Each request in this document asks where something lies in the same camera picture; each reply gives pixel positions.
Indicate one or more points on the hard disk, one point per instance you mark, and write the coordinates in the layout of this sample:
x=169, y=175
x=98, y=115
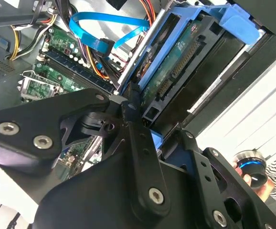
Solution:
x=173, y=62

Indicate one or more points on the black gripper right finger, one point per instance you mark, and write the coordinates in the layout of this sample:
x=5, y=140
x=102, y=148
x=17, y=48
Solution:
x=209, y=190

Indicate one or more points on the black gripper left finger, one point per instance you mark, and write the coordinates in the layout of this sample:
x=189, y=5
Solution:
x=33, y=119

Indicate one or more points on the person's hand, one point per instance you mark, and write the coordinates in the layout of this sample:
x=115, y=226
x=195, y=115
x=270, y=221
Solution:
x=269, y=189

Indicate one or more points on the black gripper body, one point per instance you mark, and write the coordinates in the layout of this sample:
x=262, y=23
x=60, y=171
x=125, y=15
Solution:
x=92, y=202

